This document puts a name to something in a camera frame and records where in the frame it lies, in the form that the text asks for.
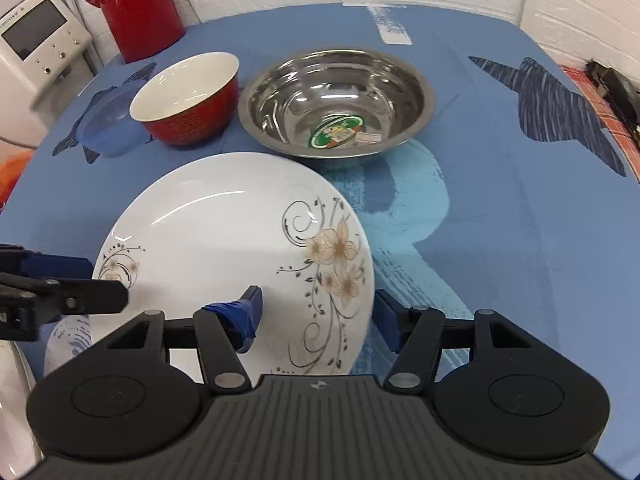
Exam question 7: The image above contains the white floral plate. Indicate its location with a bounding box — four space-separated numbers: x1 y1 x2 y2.
43 150 377 378

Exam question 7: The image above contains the white plate silver rim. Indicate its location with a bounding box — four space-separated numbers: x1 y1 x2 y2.
0 340 42 480

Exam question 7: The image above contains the blue plastic bowl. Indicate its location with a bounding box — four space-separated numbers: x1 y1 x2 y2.
76 80 152 158

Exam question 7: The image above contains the red ceramic bowl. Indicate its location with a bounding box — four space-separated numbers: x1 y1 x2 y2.
129 52 240 148

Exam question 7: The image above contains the stainless steel bowl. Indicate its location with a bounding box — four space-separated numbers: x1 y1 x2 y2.
238 48 436 160

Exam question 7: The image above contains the orange plastic basin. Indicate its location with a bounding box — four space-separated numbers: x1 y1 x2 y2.
0 151 34 206

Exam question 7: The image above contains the blue patterned tablecloth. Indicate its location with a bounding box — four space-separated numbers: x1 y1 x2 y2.
0 1 640 476

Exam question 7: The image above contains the white appliance with screen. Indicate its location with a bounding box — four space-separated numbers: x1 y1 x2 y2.
1 0 93 150

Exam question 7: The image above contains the red thermos jug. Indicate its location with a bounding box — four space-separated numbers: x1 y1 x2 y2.
85 0 184 63

